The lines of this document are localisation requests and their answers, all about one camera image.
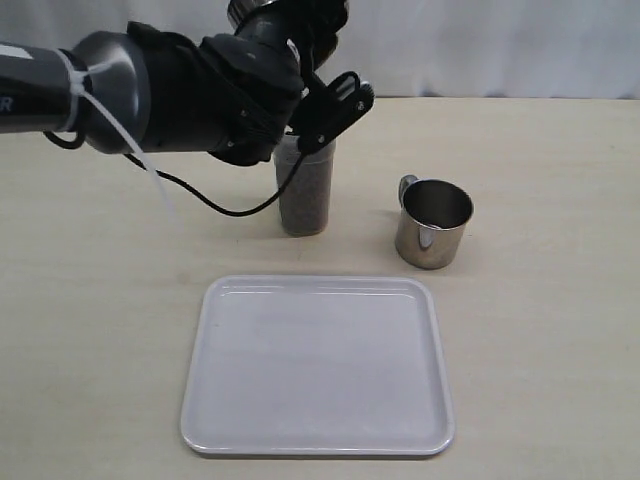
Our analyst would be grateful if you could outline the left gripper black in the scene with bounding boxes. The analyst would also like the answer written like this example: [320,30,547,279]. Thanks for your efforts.
[279,0,374,152]

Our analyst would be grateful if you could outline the white rectangular tray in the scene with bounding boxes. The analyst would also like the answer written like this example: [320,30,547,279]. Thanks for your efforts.
[180,274,456,458]

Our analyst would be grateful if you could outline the black cable loop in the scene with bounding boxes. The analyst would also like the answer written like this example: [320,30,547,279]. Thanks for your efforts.
[42,127,309,219]

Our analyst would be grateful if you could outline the white backdrop curtain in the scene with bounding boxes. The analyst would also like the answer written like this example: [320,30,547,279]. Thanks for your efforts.
[1,0,639,99]

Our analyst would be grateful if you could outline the steel mug with pellets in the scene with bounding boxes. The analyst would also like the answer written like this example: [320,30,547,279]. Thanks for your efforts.
[226,0,301,43]

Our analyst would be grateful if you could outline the clear plastic tall cup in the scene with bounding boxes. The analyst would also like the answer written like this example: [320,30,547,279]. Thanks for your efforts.
[273,134,336,237]

